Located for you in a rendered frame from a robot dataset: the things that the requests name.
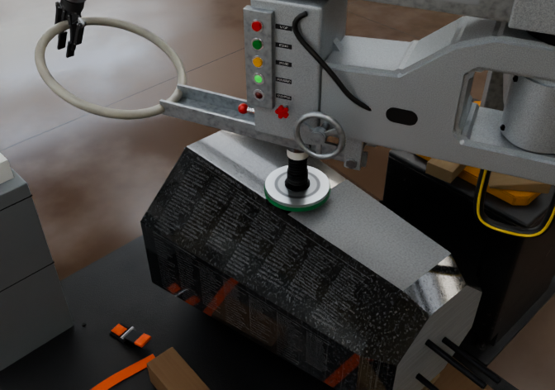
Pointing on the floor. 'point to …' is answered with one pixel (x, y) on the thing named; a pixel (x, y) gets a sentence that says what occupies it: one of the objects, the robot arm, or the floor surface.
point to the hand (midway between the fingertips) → (66, 45)
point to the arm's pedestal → (26, 278)
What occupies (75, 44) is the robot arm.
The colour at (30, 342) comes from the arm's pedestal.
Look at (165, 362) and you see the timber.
